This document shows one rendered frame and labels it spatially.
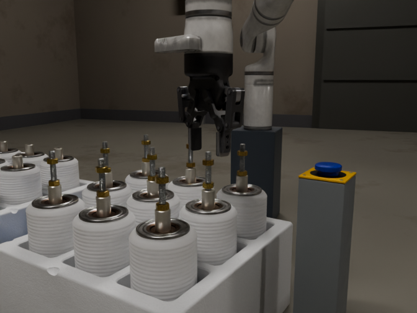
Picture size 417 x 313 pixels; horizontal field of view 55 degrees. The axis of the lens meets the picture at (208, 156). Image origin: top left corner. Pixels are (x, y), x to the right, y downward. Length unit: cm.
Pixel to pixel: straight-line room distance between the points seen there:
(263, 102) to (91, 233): 79
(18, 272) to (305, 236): 46
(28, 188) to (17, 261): 32
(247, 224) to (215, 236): 12
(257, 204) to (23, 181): 55
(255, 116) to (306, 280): 70
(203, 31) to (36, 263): 43
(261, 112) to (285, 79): 272
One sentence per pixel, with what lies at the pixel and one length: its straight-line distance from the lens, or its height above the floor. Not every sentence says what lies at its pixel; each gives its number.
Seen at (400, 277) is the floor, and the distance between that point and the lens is 108.
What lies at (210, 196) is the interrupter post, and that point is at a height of 27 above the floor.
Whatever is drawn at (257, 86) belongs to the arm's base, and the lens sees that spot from 125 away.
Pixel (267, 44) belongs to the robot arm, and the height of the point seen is 56.
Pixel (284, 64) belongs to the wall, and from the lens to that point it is 397.
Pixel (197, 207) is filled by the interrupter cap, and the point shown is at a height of 25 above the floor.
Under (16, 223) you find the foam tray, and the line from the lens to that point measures 98.
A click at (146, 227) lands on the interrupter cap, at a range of 58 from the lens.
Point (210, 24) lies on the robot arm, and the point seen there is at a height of 53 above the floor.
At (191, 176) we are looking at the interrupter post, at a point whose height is 27.
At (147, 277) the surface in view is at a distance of 55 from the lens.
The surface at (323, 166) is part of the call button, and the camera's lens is 63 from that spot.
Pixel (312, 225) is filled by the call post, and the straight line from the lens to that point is 64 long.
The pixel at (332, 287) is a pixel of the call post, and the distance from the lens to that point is 66.
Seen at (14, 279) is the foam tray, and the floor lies 14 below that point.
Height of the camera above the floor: 46
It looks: 11 degrees down
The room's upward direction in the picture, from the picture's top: straight up
